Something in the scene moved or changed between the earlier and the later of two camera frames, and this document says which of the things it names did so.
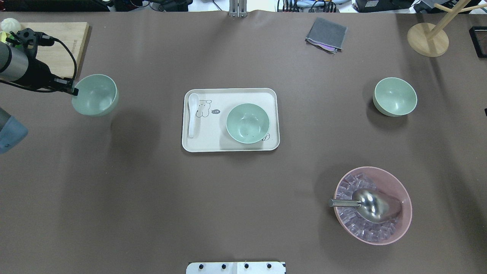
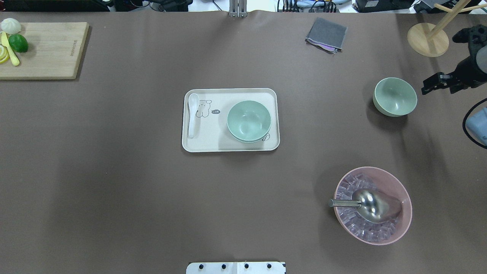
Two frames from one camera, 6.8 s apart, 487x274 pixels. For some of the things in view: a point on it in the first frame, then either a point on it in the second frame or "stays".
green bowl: (394, 97) stays
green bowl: (98, 94) → (249, 120)
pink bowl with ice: (379, 179) stays
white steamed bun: (8, 24) stays
